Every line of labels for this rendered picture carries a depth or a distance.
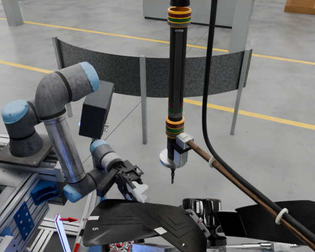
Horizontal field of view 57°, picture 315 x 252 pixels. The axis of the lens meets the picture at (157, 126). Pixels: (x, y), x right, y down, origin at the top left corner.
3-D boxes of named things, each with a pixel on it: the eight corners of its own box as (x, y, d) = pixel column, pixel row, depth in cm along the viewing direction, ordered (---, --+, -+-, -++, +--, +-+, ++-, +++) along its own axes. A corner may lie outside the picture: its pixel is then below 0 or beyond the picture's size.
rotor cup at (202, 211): (221, 239, 94) (220, 197, 98) (232, 245, 80) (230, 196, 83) (177, 238, 94) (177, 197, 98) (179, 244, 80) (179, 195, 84)
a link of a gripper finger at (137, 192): (156, 190, 95) (140, 175, 101) (140, 197, 91) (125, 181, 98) (155, 197, 96) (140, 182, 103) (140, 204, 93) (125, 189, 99)
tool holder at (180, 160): (198, 166, 72) (201, 134, 67) (175, 177, 69) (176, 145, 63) (176, 147, 78) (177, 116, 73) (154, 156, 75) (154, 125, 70)
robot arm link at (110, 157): (100, 155, 108) (101, 172, 112) (106, 162, 105) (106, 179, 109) (118, 149, 112) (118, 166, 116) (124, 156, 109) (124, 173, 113)
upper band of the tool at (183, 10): (195, 26, 55) (196, 10, 53) (176, 30, 53) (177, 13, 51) (181, 20, 57) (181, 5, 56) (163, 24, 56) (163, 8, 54)
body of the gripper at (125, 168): (145, 173, 102) (127, 154, 110) (123, 182, 97) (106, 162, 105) (143, 189, 106) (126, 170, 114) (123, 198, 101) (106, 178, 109)
